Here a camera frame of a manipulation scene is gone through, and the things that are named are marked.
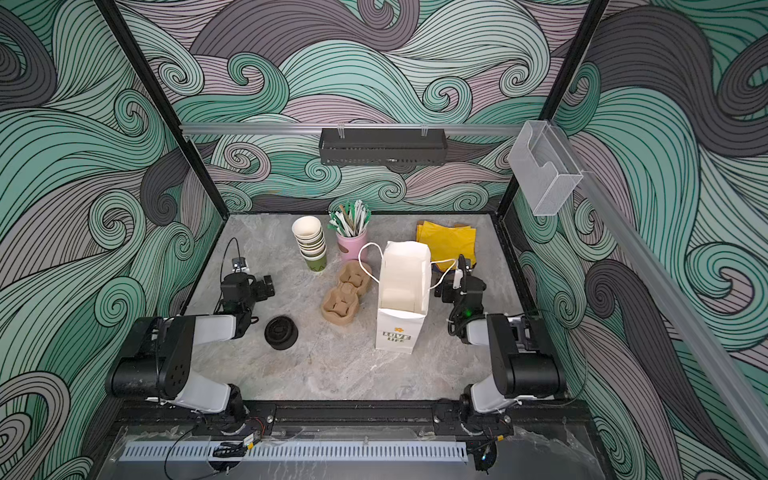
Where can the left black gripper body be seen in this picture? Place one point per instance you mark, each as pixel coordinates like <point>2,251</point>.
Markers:
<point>257,293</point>

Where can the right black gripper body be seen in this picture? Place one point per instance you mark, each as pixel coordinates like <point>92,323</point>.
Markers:
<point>451,296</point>

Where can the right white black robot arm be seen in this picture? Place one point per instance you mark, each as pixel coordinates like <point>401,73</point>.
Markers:
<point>521,368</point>

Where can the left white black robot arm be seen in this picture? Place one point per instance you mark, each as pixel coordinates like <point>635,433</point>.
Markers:
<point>155,359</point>

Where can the white paper takeout bag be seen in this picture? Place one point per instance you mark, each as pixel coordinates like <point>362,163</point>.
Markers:
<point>404,288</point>

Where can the yellow napkin stack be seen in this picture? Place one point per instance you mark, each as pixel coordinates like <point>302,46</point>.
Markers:
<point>447,243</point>

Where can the stack of black cup lids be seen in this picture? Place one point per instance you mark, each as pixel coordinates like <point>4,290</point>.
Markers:
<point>281,333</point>

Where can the stack of green paper cups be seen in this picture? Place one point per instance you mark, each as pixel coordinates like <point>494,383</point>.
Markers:
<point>308,233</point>

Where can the brown pulp cup carrier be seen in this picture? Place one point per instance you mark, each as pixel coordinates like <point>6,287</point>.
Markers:
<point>342,303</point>

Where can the pink cup holder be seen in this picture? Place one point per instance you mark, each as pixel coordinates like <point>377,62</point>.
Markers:
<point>350,247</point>

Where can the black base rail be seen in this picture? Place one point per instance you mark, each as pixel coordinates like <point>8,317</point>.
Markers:
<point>441,417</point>

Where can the clear acrylic wall holder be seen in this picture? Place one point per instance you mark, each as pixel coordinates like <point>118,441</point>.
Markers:
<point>544,163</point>

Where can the white slotted cable duct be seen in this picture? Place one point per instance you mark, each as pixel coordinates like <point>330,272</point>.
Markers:
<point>302,450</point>

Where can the black wall-mounted tray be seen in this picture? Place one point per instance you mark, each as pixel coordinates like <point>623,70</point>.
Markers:
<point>383,147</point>

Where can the aluminium rail back wall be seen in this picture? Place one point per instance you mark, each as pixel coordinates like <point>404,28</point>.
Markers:
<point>279,128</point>

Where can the aluminium rail wall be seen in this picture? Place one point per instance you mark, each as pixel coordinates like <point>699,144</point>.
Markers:
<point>737,393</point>
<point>279,128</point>

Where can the aluminium rail right wall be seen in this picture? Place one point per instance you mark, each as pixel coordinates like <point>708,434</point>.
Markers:
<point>737,393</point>

